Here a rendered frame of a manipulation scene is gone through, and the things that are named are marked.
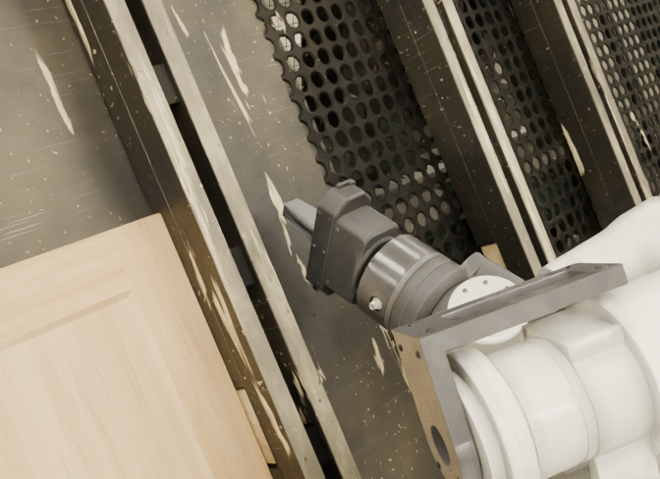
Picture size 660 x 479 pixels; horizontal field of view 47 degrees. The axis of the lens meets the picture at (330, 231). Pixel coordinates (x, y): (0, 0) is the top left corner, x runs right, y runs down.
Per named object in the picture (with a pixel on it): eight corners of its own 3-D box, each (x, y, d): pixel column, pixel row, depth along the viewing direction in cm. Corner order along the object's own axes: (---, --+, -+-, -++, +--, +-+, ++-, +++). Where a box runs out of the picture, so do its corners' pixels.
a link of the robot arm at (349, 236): (350, 268, 85) (434, 327, 78) (286, 300, 78) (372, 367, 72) (370, 169, 78) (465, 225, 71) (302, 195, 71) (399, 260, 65)
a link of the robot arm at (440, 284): (394, 349, 74) (489, 421, 68) (378, 292, 66) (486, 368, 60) (467, 271, 78) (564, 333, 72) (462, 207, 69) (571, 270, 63)
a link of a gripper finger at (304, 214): (300, 202, 82) (341, 230, 79) (278, 211, 80) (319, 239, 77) (302, 189, 82) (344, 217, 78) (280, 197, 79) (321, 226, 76)
